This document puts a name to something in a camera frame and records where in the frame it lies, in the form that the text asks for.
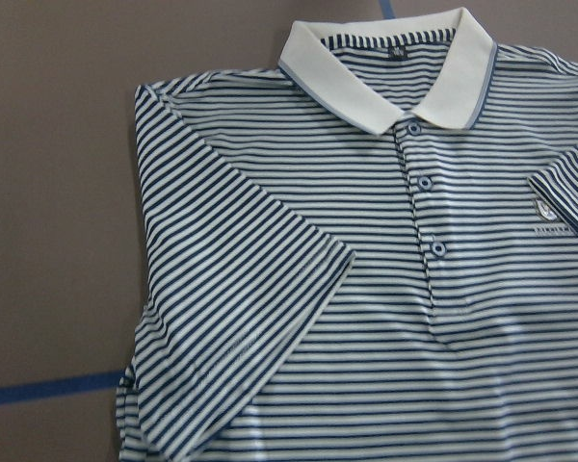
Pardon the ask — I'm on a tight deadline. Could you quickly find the blue white striped polo shirt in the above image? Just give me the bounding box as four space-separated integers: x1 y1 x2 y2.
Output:
117 9 578 461

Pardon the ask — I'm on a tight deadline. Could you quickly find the blue tape line crosswise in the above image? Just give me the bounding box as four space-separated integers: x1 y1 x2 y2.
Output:
0 371 123 406

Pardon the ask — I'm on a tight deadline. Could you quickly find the blue tape line lengthwise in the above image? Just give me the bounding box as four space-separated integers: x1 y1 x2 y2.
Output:
379 0 397 19

